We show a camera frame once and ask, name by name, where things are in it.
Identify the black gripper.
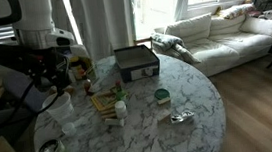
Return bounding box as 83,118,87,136
26,45,76,96

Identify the small clear measuring cup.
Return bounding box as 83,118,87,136
60,117,89,138

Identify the large clear plastic cup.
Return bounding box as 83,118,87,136
40,90,76,128

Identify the yellow lid jar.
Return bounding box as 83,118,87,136
69,55,84,81

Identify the grey office chair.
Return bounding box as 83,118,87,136
0,68,52,117

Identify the yellow bordered card box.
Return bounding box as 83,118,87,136
89,89,120,112

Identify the green glass bottle red cap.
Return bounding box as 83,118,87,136
113,79,128,103

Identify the stack of wooden blocks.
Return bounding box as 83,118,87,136
98,107,119,121

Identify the white pill bottle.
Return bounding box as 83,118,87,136
113,99,129,120

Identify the small white tube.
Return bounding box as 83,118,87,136
103,115,126,129

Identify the dark blue open box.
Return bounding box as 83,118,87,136
112,43,162,85

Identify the wooden chair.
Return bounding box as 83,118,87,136
132,36,155,52

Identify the round green lid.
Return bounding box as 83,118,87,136
153,87,171,101

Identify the small wooden block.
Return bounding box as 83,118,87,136
156,96,173,106
155,108,174,124

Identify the grey white throw blanket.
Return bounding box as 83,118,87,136
149,28,202,69

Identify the crumpled silver foil wrapper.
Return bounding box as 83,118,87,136
170,109,197,125

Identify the white sofa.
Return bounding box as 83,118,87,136
151,1,272,83

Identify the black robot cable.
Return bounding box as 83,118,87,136
0,77,66,134

